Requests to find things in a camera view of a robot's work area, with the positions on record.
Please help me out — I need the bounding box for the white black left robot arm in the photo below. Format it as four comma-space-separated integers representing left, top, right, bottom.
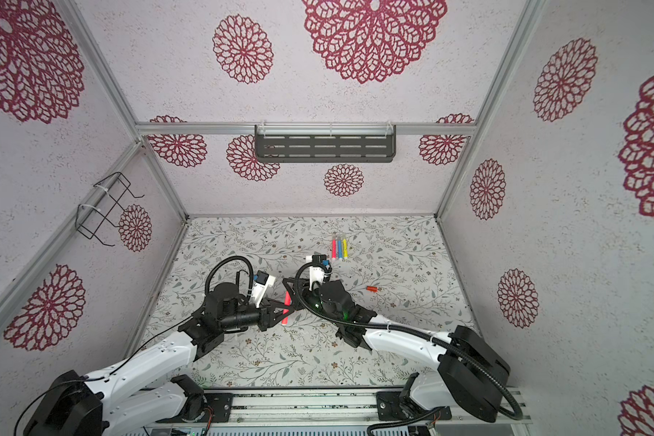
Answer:
14, 283, 294, 435

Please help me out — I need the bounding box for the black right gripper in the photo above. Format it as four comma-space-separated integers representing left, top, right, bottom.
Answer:
284, 280, 344, 334

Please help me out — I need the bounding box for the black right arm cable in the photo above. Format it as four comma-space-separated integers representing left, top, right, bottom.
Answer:
293, 261, 524, 421

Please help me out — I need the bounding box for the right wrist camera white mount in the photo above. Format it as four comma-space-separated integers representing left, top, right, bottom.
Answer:
306, 254, 332, 290

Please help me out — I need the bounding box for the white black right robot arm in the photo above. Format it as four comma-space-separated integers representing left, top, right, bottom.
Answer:
283, 278, 523, 423

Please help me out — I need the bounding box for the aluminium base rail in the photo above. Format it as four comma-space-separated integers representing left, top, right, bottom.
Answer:
73, 386, 530, 436

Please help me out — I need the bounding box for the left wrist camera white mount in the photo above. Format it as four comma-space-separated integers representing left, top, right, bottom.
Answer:
249, 271, 276, 308

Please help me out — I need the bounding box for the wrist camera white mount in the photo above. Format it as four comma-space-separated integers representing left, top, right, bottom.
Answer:
249, 271, 276, 308
306, 254, 332, 290

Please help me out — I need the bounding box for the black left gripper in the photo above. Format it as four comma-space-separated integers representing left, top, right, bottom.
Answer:
221, 294, 294, 330

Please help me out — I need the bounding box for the dark grey wall shelf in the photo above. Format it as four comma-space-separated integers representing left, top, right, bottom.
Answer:
254, 125, 397, 164

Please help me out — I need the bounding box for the black wire wall basket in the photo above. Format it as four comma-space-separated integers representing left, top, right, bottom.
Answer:
74, 172, 145, 247

